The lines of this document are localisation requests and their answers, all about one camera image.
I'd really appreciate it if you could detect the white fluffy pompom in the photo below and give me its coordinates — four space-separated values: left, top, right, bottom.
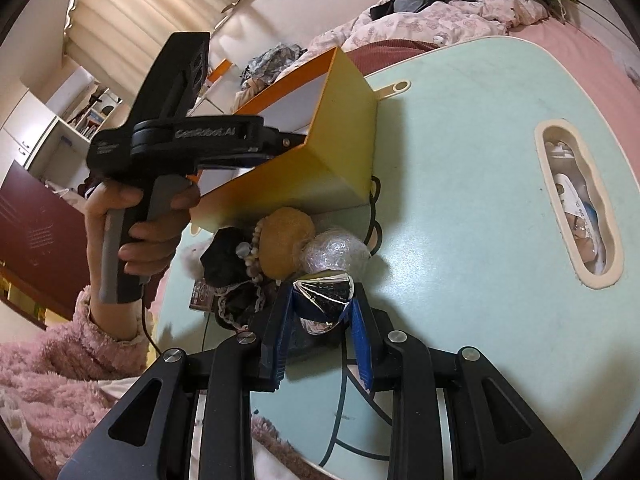
177 240 216 281

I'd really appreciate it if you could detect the orange cardboard box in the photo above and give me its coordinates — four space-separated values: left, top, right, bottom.
190 46 376 233

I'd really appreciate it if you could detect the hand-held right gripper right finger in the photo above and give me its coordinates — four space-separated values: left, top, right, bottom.
345 282 583 480

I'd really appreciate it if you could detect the person's left hand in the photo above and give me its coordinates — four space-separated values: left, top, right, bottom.
82 180 202 306

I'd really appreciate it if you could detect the small dark packet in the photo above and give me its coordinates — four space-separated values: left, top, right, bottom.
189 280 217 311

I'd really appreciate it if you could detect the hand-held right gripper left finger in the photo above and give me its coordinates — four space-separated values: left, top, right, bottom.
57 282 301 480

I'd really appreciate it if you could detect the pale bead chain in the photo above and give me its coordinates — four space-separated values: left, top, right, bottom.
247 222 281 286

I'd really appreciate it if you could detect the black cable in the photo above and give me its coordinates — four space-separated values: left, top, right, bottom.
139 280 166 356

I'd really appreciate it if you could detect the dark red board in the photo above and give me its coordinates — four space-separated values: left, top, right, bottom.
0 162 91 306

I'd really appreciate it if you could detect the person's left forearm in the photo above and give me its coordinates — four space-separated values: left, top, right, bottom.
0 280 156 480

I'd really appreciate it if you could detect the black lace-trimmed scrunchie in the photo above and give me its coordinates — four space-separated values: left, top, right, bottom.
215 280 273 331

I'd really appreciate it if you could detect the black pouch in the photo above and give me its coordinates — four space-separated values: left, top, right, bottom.
200 227 251 286

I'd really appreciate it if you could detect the brown plush ball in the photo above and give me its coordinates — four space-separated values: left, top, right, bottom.
260 207 317 278

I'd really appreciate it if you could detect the white cabinet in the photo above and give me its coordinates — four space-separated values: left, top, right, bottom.
0 67 96 171

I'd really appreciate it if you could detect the clear plastic wrap ball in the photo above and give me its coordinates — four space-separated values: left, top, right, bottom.
300 232 371 276

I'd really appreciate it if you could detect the orange box lid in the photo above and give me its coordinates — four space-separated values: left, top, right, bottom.
207 59 236 83

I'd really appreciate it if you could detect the dark red corduroy cushion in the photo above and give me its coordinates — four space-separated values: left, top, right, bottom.
345 37 441 78

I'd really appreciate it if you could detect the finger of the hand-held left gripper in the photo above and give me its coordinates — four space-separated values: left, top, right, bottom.
247 126 307 160

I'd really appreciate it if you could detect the pink floral blanket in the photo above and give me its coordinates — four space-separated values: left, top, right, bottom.
307 0 548 51

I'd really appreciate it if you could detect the black and white patterned cloth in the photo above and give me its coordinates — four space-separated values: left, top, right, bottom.
241 42 306 83

